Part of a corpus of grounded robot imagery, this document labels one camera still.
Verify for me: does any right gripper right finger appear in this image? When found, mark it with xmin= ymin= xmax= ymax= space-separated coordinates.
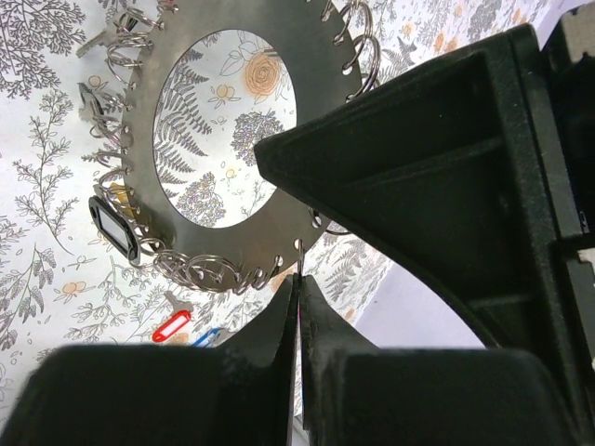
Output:
xmin=297 ymin=276 xmax=576 ymax=445

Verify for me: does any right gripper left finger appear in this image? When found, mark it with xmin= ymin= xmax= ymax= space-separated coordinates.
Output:
xmin=1 ymin=275 xmax=298 ymax=445

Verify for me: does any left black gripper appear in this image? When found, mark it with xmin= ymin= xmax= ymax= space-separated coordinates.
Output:
xmin=539 ymin=2 xmax=594 ymax=445

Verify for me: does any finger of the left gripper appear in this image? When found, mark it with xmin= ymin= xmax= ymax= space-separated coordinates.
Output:
xmin=255 ymin=25 xmax=576 ymax=353

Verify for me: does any metal key organizer ring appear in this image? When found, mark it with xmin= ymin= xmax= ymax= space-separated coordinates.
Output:
xmin=76 ymin=0 xmax=382 ymax=296

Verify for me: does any key with yellow tag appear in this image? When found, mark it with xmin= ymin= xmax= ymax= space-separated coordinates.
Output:
xmin=108 ymin=183 xmax=134 ymax=217

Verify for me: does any key with blue tag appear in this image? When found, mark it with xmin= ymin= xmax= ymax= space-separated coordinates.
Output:
xmin=191 ymin=327 xmax=235 ymax=348

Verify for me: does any key with red tag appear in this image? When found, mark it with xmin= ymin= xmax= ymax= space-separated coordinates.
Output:
xmin=152 ymin=291 xmax=193 ymax=343

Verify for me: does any floral table mat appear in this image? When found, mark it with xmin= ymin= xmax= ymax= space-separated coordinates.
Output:
xmin=0 ymin=0 xmax=595 ymax=419

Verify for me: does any key with black tag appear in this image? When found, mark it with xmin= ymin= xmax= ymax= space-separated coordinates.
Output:
xmin=88 ymin=185 xmax=140 ymax=267

